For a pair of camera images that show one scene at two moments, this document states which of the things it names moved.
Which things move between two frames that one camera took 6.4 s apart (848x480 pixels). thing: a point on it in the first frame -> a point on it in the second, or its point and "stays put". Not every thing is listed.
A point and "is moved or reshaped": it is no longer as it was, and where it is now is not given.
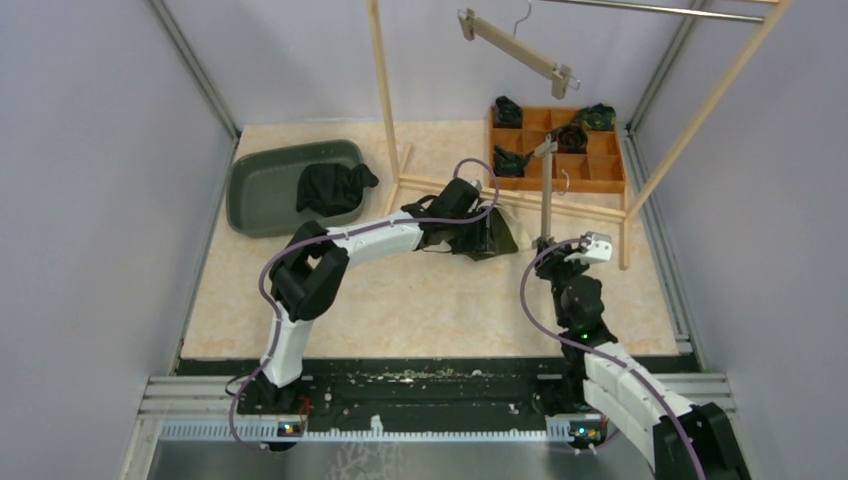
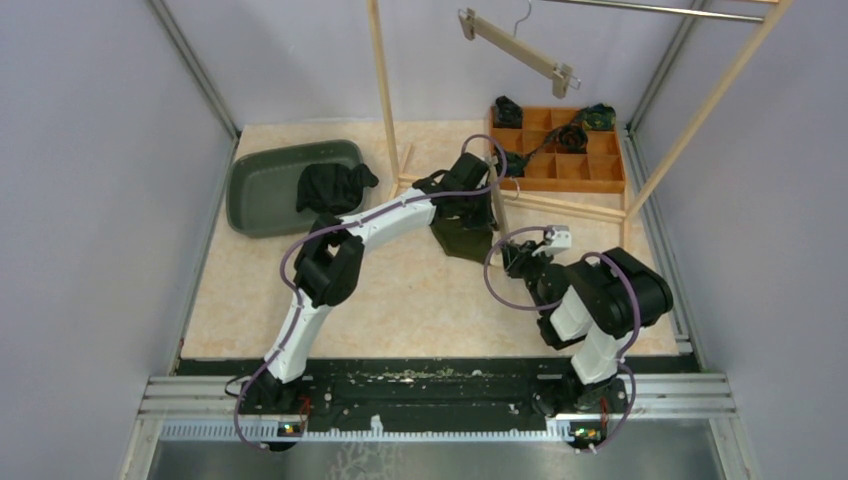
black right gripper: x=556 y=259 -> x=517 y=256
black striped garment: x=332 y=189 stays put
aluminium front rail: x=206 y=407 stays put
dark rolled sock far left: x=508 y=114 stays put
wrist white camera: x=600 y=247 -> x=562 y=239
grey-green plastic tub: x=263 y=186 stays put
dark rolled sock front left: x=510 y=163 stays put
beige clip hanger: x=546 y=151 -> x=493 y=163
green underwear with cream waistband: x=505 y=235 is moved or reshaped
